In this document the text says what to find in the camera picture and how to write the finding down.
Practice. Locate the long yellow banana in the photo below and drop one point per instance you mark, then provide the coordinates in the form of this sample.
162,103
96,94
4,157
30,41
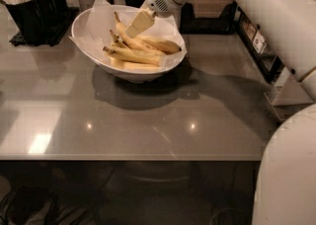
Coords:
134,43

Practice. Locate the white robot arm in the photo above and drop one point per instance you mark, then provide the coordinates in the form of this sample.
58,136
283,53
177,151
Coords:
286,184

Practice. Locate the right short yellow banana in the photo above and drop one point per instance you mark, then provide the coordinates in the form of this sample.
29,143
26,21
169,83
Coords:
165,45

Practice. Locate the small hidden yellow banana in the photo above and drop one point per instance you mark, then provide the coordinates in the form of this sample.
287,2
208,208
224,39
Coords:
116,41

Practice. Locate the front yellow banana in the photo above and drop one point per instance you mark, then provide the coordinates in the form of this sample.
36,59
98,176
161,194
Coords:
132,55

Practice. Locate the bottom yellow banana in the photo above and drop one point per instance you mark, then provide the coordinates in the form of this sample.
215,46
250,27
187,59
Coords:
132,66

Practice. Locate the white ceramic bowl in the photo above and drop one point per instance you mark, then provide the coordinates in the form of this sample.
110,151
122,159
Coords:
98,58

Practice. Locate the black napkin dispenser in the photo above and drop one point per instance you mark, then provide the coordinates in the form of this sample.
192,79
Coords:
208,17

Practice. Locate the black cutlery holder bin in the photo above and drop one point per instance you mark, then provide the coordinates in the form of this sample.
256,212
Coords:
34,19

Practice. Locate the black rubber mat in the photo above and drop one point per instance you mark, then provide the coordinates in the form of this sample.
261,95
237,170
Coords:
59,26

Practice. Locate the black wire condiment rack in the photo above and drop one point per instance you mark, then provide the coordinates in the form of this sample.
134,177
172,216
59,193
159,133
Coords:
266,60

